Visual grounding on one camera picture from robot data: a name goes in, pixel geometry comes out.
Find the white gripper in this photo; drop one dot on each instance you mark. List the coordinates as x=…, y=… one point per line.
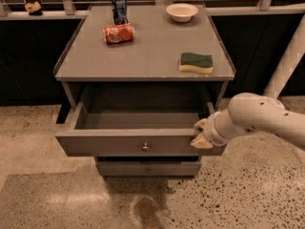
x=211, y=132

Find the grey top drawer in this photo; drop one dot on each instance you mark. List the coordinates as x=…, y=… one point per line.
x=123, y=131

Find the grey drawer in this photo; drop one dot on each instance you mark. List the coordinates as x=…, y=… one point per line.
x=123, y=131
x=136, y=166

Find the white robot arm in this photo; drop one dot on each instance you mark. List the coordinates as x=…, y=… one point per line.
x=246, y=114

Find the grey drawer cabinet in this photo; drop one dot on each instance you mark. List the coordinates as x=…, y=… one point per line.
x=145, y=72

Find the grey bottom drawer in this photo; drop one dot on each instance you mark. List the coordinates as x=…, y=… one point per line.
x=136, y=166

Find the green yellow sponge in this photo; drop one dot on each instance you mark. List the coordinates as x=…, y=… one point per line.
x=196, y=63

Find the round floor drain cover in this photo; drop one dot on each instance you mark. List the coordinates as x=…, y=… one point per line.
x=145, y=209

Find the white bowl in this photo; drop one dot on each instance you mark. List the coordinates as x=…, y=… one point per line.
x=181, y=12

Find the white diagonal pole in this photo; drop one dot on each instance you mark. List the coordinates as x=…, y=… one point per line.
x=288, y=62

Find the orange soda can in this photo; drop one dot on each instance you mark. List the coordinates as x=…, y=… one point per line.
x=118, y=33

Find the blue soda can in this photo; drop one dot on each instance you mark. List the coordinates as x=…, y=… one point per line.
x=119, y=11

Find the small yellow black object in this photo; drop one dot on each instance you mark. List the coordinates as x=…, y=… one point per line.
x=33, y=8

